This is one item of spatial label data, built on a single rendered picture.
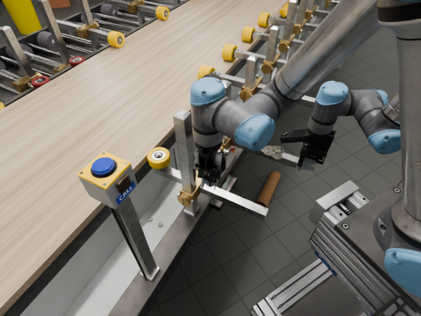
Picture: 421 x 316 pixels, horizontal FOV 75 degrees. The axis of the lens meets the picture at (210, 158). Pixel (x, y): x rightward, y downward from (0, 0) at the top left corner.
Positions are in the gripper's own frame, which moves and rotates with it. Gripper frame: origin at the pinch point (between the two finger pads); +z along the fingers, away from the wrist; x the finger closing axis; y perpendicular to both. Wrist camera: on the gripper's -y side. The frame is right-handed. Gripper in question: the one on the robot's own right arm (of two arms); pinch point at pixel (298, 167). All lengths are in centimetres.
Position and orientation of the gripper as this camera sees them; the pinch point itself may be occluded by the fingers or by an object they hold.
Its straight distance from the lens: 107.6
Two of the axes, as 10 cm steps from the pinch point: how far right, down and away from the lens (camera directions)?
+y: 8.8, 3.4, -3.3
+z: 0.1, 6.8, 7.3
